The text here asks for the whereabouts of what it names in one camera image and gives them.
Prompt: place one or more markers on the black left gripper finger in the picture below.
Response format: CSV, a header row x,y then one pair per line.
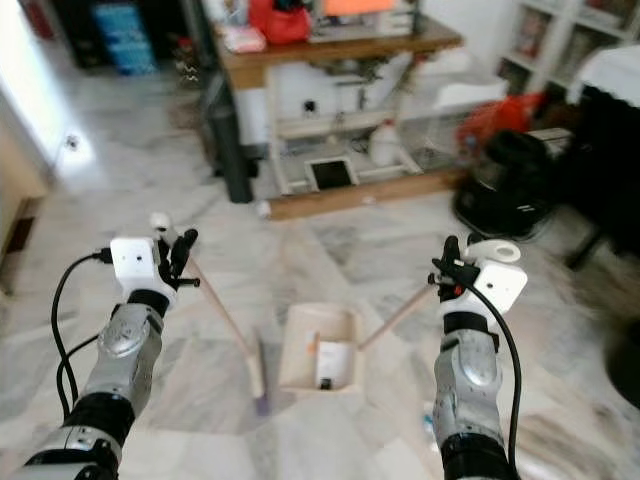
x,y
184,246

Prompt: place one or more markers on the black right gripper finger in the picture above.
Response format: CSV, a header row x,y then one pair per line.
x,y
451,254

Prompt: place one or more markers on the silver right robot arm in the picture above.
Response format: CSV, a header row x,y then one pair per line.
x,y
472,375

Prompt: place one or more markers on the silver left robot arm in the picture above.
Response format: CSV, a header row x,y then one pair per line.
x,y
125,345

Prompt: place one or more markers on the small white floor object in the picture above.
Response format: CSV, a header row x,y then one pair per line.
x,y
264,209

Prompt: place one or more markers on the black round trash bin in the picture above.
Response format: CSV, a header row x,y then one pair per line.
x,y
510,185

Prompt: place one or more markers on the black cylindrical stand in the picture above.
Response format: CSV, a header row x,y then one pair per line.
x,y
230,155

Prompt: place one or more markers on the white plastic jug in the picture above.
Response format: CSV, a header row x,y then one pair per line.
x,y
384,147

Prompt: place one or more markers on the black white-framed panel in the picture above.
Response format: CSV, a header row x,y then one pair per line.
x,y
332,174

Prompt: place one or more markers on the white paper card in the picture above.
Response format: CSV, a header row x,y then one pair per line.
x,y
335,360

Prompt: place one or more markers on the red net bag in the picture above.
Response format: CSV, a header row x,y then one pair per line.
x,y
500,115

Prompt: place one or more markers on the black furniture with white cloth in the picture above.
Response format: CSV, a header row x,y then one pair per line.
x,y
605,150

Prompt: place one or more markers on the white rack under table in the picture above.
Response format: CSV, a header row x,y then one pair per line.
x,y
330,100

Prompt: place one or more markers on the blue box stack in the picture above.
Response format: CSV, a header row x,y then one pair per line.
x,y
125,40

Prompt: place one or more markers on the pink package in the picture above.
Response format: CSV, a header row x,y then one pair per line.
x,y
244,40

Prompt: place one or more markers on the brown wooden table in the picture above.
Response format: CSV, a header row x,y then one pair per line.
x,y
340,52

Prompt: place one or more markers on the white bookshelf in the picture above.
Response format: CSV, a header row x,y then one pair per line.
x,y
560,40

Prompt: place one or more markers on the orange flat item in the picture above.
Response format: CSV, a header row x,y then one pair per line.
x,y
360,6

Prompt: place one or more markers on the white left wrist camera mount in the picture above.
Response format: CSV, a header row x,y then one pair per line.
x,y
132,262

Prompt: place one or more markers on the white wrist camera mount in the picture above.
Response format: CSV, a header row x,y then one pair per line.
x,y
502,283
132,262

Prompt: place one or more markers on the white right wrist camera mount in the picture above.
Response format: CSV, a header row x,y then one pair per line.
x,y
502,283

